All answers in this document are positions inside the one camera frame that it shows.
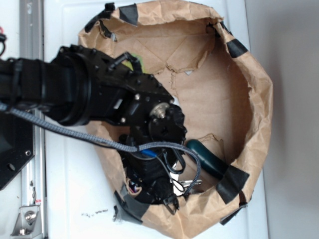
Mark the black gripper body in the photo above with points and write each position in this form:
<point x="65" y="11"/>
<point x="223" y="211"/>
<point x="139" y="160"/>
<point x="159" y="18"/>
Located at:
<point x="150" y="176"/>

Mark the silver keys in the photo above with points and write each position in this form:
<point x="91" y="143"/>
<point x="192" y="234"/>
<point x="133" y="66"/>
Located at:
<point x="181" y="186"/>

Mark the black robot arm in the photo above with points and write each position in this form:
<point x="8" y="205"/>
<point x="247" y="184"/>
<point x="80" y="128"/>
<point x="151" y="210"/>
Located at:
<point x="82" y="85"/>

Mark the brown paper bag tray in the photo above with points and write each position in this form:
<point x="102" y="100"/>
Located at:
<point x="225" y="94"/>

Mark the green fuzzy plush toy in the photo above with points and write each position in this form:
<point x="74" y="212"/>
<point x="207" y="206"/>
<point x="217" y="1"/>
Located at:
<point x="133" y="63"/>

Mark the aluminium extrusion rail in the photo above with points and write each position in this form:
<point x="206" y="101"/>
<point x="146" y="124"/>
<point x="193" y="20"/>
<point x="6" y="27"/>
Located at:
<point x="31" y="222"/>

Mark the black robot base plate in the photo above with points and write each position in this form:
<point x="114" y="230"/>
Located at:
<point x="16" y="147"/>

